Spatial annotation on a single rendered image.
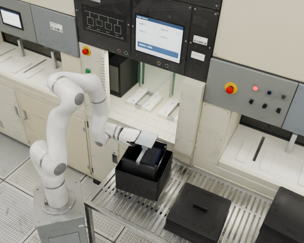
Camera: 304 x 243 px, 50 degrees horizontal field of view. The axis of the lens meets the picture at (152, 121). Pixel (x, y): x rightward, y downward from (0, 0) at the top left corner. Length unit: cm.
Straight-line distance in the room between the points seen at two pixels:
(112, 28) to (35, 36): 67
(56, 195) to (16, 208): 118
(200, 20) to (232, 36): 18
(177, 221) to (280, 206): 53
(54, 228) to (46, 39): 123
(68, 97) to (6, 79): 156
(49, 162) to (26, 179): 158
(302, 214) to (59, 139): 126
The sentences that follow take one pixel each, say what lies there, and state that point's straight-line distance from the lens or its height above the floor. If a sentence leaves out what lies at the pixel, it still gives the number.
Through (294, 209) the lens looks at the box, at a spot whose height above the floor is 101.
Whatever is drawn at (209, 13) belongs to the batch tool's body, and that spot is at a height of 178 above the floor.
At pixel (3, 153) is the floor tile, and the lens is 355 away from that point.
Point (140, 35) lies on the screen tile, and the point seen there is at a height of 157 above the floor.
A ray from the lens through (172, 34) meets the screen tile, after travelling 179.
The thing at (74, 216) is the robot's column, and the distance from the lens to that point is 197.
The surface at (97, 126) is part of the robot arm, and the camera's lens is 181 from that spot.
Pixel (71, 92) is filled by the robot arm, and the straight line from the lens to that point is 152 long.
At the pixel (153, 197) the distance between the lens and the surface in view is 199.
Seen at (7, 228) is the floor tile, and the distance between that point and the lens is 297.
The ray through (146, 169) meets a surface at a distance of 187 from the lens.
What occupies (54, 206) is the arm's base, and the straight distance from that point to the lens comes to 200.
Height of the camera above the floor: 238
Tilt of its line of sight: 40 degrees down
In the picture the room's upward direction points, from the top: 4 degrees clockwise
